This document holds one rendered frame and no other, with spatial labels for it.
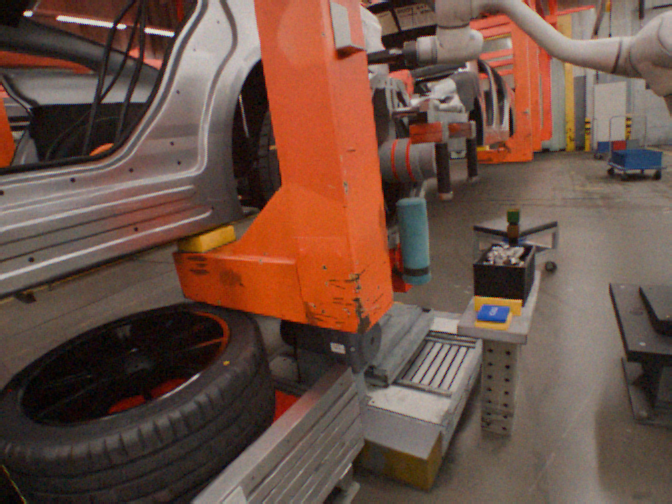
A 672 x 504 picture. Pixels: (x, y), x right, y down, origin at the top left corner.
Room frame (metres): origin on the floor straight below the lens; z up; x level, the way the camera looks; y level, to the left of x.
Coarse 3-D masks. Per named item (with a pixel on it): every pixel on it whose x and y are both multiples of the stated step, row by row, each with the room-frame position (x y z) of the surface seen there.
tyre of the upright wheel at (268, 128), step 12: (372, 72) 1.31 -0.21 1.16; (264, 120) 1.16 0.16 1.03; (264, 132) 1.13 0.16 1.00; (264, 144) 1.11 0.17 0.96; (264, 156) 1.11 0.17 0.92; (276, 156) 1.08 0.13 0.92; (264, 168) 1.11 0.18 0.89; (276, 168) 1.07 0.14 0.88; (264, 180) 1.10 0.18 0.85; (276, 180) 1.07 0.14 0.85; (264, 192) 1.11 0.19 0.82; (396, 216) 1.36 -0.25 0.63
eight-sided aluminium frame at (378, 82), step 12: (372, 84) 1.10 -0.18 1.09; (384, 84) 1.18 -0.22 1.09; (396, 84) 1.26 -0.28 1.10; (372, 96) 1.10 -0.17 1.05; (408, 96) 1.33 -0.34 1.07; (408, 132) 1.41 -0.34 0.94; (408, 192) 1.39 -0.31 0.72; (420, 192) 1.36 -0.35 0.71; (396, 228) 1.25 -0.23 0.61; (396, 240) 1.15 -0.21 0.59
